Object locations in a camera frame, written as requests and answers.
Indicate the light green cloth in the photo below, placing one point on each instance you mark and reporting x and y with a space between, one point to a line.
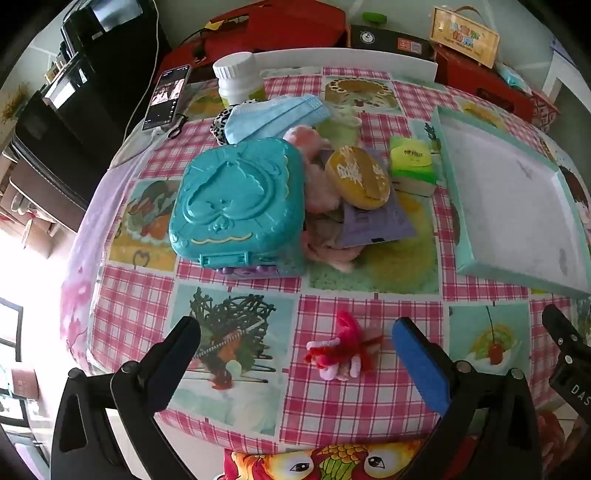
341 131

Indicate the pink white striped fluffy sock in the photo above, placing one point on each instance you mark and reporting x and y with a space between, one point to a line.
318 184

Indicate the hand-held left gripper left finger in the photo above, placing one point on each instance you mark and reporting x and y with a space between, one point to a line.
180 341

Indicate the black cabinet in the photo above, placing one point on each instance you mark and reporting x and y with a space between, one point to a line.
92 92

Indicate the green tissue pack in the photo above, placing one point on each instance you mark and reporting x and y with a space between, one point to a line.
411 161

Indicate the black cardboard box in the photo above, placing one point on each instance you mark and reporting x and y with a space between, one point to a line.
388 41

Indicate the purple cloth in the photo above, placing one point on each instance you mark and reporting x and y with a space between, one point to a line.
378 221

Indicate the leopard print scrunchie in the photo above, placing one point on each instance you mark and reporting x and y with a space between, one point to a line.
220 124

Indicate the red carton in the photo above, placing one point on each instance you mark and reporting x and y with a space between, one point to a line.
480 85

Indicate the red patterned box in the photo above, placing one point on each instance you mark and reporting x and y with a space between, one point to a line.
545 110

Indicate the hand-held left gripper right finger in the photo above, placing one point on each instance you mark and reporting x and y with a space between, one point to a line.
420 364

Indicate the round yellow tin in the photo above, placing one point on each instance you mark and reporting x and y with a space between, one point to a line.
358 177

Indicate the pink plaid tablecloth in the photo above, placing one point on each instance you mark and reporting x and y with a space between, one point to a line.
369 300

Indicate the white side table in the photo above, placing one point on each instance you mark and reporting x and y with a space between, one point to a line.
554 78

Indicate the teal plastic toy case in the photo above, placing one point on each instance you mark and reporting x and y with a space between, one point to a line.
231 198

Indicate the black smartphone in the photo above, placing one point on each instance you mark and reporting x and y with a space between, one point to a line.
166 97

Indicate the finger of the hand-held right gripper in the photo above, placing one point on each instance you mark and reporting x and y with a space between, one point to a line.
558 330

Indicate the white pill bottle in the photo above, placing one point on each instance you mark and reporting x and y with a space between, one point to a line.
238 76

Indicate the red bag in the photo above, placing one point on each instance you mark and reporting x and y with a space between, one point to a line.
277 27

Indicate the teal rimmed tray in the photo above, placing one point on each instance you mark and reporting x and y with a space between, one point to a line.
498 194

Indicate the blue face mask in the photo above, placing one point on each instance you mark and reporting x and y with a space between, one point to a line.
272 117

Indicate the red pipe cleaner toy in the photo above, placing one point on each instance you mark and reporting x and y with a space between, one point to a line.
332 350

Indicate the light blue wipes pack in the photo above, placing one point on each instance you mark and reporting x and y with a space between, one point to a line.
512 76

